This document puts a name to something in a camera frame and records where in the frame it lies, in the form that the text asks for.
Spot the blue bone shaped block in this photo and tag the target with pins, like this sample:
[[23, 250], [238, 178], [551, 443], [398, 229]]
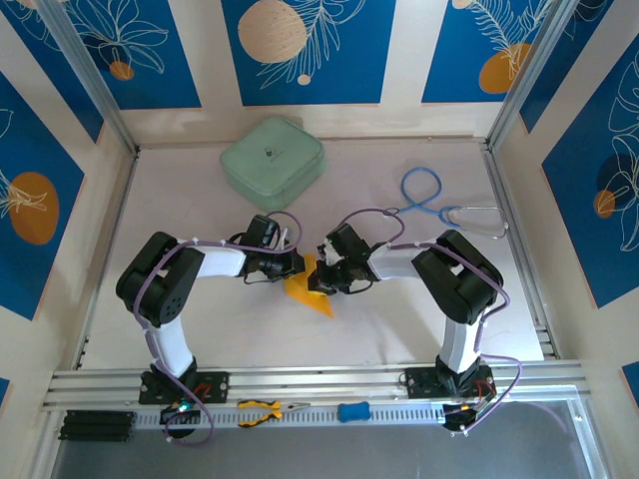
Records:
[[353, 411]]

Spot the aluminium side rail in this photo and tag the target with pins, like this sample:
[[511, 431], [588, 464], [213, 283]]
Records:
[[499, 174], [121, 199]]

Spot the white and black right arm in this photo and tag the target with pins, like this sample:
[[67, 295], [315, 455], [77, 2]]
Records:
[[459, 344]]

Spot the grey metal panel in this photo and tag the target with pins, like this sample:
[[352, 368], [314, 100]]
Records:
[[319, 454]]

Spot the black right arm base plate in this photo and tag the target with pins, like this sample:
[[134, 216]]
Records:
[[419, 383]]

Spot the black stacked bars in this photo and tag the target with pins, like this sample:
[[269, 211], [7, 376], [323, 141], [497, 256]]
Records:
[[95, 426]]

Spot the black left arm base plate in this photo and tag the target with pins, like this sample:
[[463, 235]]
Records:
[[219, 386]]

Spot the long aluminium base rail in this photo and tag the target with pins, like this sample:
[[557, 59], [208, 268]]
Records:
[[319, 381]]

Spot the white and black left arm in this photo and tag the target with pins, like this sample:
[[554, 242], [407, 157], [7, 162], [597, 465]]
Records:
[[170, 344]]

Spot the blue stethoscope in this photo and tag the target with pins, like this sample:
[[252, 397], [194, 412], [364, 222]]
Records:
[[444, 215]]

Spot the aluminium frame post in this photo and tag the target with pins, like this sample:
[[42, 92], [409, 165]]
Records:
[[96, 85], [524, 75]]

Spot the mint green zip case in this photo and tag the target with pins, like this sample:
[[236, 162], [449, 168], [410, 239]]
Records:
[[269, 149]]

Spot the circuit board with green light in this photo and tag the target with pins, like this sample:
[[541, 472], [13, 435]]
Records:
[[180, 410]]

